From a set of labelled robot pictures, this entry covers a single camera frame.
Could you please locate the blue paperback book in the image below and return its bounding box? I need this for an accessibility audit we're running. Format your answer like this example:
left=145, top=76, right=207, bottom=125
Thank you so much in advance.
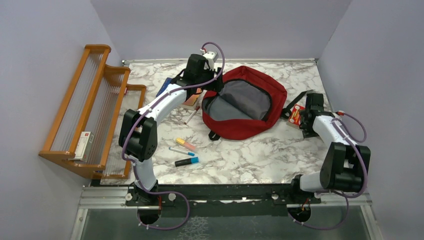
left=155, top=77, right=203, bottom=110

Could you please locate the red backpack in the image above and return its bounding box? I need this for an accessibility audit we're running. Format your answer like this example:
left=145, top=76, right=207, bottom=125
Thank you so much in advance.
left=201, top=65, right=308, bottom=141

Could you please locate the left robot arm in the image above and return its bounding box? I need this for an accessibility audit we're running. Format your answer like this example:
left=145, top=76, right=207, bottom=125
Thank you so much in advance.
left=118, top=51, right=223, bottom=206

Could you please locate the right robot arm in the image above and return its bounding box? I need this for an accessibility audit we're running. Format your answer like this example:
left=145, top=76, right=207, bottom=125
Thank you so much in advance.
left=282, top=91, right=371, bottom=204

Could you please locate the red white pen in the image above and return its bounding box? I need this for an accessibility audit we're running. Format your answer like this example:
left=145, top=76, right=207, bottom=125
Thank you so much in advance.
left=184, top=106, right=200, bottom=125

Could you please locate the yellow orange highlighter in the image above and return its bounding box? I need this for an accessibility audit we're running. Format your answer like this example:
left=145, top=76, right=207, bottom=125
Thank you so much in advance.
left=175, top=137, right=197, bottom=152

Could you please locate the blue white pen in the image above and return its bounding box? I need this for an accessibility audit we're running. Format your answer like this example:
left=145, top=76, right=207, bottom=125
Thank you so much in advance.
left=168, top=147, right=195, bottom=157

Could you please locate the black blue highlighter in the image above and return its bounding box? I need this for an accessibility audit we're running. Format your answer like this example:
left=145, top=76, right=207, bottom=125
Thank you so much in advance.
left=174, top=157, right=199, bottom=167

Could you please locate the wooden rack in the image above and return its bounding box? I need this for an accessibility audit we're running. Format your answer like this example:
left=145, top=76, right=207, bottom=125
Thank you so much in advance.
left=39, top=44, right=147, bottom=180

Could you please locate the white red box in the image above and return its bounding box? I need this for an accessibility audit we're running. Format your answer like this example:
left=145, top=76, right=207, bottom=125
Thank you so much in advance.
left=73, top=131, right=95, bottom=162

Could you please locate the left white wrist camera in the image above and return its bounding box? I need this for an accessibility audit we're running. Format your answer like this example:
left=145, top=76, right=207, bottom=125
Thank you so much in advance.
left=200, top=48, right=219, bottom=70

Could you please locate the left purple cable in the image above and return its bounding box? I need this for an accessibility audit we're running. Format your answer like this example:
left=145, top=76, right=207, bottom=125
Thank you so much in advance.
left=120, top=41, right=226, bottom=231

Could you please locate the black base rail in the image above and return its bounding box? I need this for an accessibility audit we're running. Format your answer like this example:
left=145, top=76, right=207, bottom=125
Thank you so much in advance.
left=125, top=183, right=321, bottom=218

